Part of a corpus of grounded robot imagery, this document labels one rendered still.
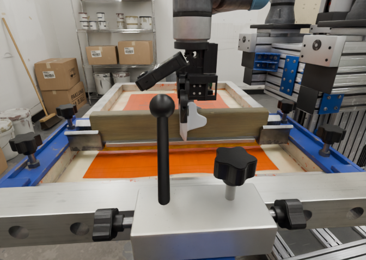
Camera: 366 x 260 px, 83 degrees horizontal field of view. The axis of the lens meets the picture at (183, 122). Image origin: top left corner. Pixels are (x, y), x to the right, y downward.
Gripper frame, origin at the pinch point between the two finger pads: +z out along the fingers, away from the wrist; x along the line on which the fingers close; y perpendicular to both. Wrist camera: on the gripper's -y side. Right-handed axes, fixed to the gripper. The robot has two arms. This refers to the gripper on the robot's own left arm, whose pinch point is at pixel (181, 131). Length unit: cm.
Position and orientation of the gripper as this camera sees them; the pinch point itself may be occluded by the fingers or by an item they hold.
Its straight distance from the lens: 49.9
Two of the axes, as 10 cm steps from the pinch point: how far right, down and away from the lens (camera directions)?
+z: 0.0, 9.1, 4.0
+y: 10.0, -0.3, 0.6
